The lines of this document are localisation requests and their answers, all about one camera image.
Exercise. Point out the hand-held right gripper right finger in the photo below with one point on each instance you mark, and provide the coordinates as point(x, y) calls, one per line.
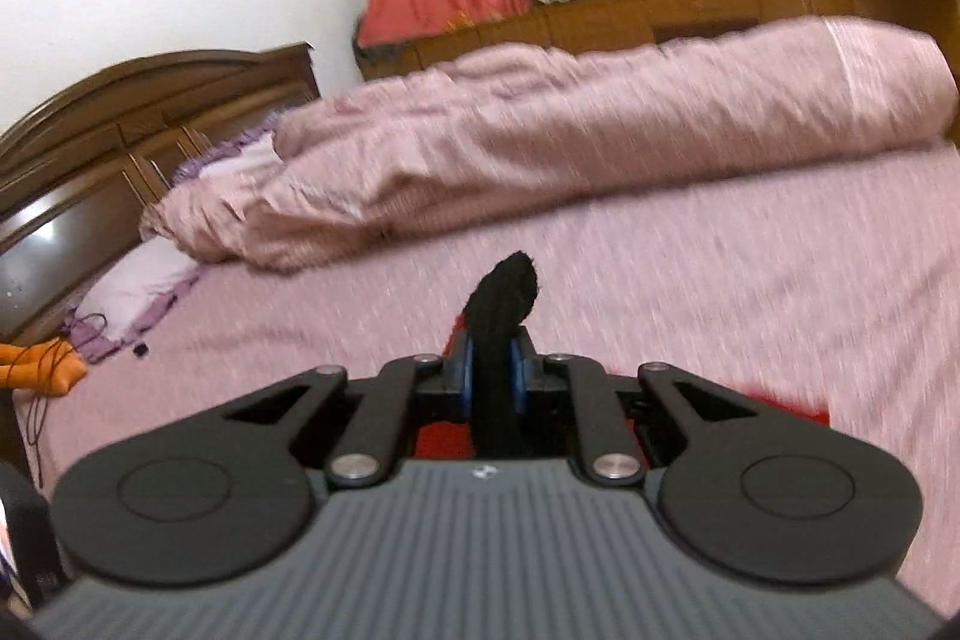
point(518, 385)

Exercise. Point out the lilac ruffled pillow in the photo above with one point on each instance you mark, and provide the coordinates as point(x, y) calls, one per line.
point(142, 287)

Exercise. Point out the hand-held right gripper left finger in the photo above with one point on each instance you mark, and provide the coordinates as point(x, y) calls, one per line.
point(466, 385)

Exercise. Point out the pink floral bed sheet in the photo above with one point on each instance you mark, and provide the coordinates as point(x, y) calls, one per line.
point(750, 280)

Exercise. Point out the dark wooden headboard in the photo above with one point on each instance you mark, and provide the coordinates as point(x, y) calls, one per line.
point(112, 108)

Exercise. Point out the pink floral duvet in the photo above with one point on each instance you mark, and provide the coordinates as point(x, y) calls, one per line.
point(600, 130)

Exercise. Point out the long wooden cabinet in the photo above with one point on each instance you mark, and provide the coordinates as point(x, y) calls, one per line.
point(675, 10)

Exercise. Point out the orange plush toy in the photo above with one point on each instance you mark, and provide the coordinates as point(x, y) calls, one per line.
point(41, 370)

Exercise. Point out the red knit cardigan black bow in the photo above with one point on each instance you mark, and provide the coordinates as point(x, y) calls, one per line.
point(499, 310)

